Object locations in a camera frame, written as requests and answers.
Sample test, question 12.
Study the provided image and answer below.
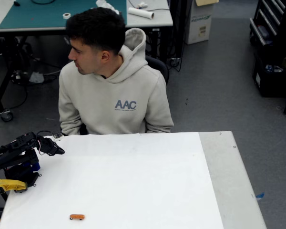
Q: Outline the black robot arm with base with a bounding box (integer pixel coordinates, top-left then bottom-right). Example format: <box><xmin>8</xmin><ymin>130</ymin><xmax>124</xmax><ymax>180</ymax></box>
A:
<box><xmin>0</xmin><ymin>132</ymin><xmax>42</xmax><ymax>188</ymax></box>

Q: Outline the yellow bar clamp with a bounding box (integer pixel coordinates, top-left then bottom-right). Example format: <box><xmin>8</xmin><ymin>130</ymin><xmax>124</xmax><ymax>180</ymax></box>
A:
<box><xmin>0</xmin><ymin>179</ymin><xmax>29</xmax><ymax>194</ymax></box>

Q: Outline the white paper scrap on floor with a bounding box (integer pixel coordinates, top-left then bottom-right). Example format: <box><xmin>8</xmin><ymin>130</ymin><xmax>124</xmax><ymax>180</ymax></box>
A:
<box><xmin>28</xmin><ymin>71</ymin><xmax>45</xmax><ymax>83</ymax></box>

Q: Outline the man in beige hoodie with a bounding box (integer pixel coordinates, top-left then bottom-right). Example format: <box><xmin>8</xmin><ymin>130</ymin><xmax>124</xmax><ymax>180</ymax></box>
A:
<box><xmin>58</xmin><ymin>7</ymin><xmax>174</xmax><ymax>136</ymax></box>

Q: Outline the large white paper sheet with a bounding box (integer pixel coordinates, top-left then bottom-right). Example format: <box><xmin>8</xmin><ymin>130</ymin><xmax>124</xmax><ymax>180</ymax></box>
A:
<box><xmin>0</xmin><ymin>132</ymin><xmax>225</xmax><ymax>229</ymax></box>

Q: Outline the black office chair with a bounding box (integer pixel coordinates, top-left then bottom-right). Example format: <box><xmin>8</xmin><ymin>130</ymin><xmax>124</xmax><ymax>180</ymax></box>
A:
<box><xmin>80</xmin><ymin>55</ymin><xmax>170</xmax><ymax>135</ymax></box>

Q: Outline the green cutting mat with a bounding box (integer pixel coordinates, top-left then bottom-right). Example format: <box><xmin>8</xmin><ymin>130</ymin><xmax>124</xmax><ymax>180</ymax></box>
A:
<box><xmin>0</xmin><ymin>0</ymin><xmax>127</xmax><ymax>30</ymax></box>

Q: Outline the crumpled clear plastic wrap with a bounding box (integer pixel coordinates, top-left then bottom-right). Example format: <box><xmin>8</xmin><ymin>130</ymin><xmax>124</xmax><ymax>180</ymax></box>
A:
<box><xmin>96</xmin><ymin>0</ymin><xmax>120</xmax><ymax>14</ymax></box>

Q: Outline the white paper roll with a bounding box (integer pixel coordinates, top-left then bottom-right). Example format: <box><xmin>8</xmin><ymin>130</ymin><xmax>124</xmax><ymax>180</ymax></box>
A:
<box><xmin>128</xmin><ymin>7</ymin><xmax>155</xmax><ymax>20</ymax></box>

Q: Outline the grey workbench with black legs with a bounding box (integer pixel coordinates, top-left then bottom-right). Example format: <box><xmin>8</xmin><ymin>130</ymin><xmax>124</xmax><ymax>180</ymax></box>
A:
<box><xmin>0</xmin><ymin>0</ymin><xmax>174</xmax><ymax>122</ymax></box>

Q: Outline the white cardboard box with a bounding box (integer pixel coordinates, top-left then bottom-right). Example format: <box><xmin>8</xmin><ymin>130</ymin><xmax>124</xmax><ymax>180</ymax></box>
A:
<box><xmin>184</xmin><ymin>0</ymin><xmax>214</xmax><ymax>45</ymax></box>

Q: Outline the manila folder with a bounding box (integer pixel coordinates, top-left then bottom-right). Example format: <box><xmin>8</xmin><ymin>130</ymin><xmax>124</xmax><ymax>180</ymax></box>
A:
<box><xmin>195</xmin><ymin>0</ymin><xmax>219</xmax><ymax>6</ymax></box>

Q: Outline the black storage bin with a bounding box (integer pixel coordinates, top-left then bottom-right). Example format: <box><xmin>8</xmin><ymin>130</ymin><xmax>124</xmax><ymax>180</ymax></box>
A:
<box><xmin>252</xmin><ymin>51</ymin><xmax>286</xmax><ymax>98</ymax></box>

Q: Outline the black tool cabinet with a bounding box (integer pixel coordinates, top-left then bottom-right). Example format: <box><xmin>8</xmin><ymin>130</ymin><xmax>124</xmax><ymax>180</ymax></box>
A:
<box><xmin>249</xmin><ymin>0</ymin><xmax>286</xmax><ymax>46</ymax></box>

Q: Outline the black camera cable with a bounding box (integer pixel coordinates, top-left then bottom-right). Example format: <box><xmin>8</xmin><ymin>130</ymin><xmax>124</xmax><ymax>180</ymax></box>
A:
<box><xmin>36</xmin><ymin>130</ymin><xmax>55</xmax><ymax>138</ymax></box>

